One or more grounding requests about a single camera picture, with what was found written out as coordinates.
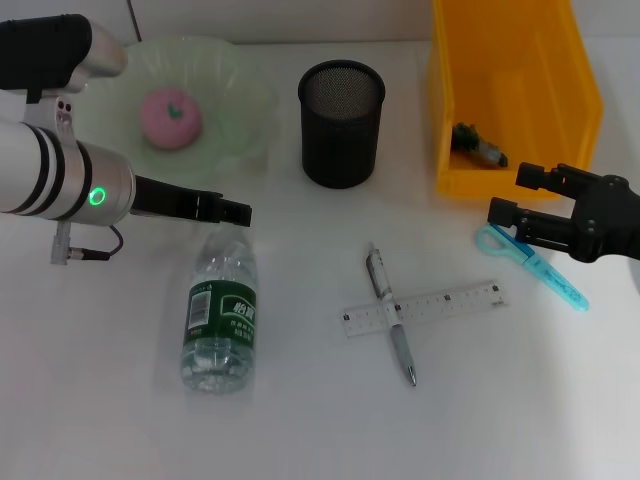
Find yellow plastic bin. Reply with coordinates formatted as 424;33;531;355
425;0;605;201

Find green glass fruit plate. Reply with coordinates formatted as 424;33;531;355
74;33;282;190

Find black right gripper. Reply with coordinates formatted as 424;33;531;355
486;162;640;265

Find black mesh pen holder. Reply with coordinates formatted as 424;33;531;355
297;59;387;190

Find green plastic wrapper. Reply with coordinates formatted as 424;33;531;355
451;121;510;172

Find left gripper cable with connector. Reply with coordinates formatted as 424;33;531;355
48;219;126;267

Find blue scissors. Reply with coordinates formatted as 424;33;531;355
474;223;591;314

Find transparent plastic ruler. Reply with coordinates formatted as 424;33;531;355
341;278;511;340

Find clear green-label water bottle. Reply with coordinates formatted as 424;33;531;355
178;223;259;396

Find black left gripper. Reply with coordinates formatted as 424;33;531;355
130;174;253;229

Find grey white ballpoint pen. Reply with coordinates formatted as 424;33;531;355
366;241;418;388

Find pink toy peach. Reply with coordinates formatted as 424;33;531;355
138;85;204;151

